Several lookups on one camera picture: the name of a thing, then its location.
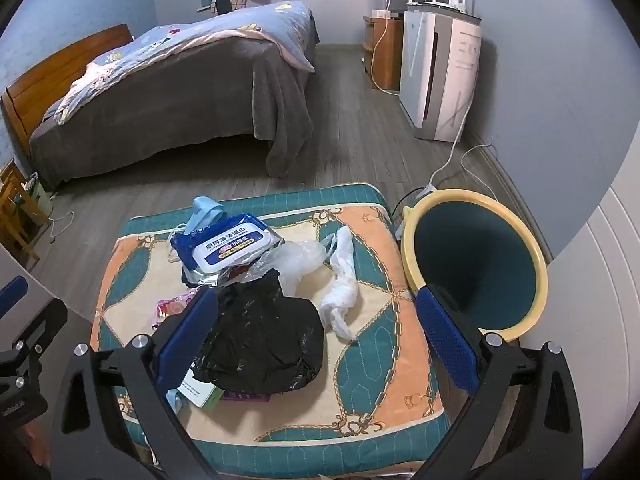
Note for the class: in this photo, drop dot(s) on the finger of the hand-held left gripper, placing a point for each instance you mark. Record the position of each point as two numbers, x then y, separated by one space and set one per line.
14 290

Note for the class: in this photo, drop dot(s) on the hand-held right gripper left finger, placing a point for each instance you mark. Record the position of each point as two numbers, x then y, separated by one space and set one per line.
187 335

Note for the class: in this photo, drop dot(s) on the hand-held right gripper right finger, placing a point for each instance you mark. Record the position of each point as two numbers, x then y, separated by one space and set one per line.
445 335

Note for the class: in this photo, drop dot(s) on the pink snack wrapper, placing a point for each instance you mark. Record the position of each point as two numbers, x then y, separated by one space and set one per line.
172 305

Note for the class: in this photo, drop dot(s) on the green white medicine box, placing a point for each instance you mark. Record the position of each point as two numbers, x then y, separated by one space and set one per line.
200 392

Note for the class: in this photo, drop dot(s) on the black plastic bag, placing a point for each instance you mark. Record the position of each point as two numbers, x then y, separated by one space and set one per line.
265 330

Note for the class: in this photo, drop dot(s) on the purple packet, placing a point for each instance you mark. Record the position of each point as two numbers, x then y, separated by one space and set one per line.
245 396

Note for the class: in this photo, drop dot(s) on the yellow-rimmed teal trash bin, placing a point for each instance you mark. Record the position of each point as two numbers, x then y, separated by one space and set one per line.
480 255

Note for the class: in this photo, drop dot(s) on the blue wet wipes pack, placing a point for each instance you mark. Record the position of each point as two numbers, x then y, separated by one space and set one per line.
225 247

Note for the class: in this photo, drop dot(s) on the white plastic bag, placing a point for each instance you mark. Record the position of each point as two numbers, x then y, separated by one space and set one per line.
342 285

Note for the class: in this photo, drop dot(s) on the light blue face mask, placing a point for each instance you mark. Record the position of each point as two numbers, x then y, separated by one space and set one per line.
205 207

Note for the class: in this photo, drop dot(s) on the clear plastic bag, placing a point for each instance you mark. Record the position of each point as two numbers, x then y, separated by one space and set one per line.
295 257

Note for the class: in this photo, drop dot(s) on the teal orange patterned cushion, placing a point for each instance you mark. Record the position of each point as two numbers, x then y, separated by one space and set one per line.
380 350

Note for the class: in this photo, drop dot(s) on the wooden chair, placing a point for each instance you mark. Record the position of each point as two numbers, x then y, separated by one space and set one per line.
15 210

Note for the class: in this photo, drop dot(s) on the white floor power strip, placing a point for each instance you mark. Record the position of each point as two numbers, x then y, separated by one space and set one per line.
427 191

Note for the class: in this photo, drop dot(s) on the white panelled door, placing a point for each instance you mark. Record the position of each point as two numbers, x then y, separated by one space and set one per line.
595 285

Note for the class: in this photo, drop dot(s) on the wooden bed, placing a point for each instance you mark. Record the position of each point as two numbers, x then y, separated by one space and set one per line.
55 75

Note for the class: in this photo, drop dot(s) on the white air purifier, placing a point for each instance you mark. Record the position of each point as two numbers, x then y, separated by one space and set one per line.
435 75

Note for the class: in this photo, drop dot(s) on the wooden cabinet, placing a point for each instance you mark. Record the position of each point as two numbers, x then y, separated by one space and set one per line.
387 50

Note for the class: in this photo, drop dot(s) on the blue printed quilt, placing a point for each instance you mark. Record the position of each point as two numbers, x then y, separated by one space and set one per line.
200 30

